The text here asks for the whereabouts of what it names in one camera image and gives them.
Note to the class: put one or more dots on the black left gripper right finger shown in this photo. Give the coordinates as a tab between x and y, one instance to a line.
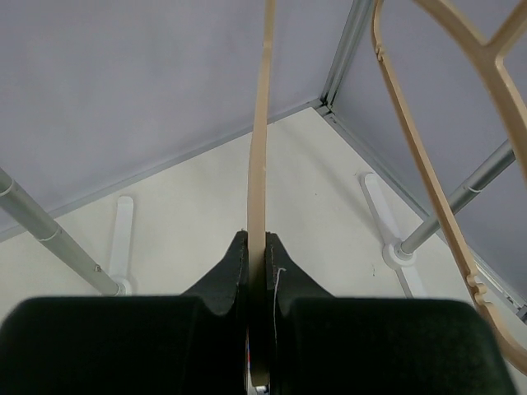
324	344

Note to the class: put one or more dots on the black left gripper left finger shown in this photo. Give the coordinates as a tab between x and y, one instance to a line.
192	343

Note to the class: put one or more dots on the beige hanger with dark shirt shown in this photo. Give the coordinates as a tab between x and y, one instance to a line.
256	210

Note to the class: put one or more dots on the beige plastic hanger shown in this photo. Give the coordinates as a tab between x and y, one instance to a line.
455	89

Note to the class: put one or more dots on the silver clothes rack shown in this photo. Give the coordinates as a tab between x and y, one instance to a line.
336	217

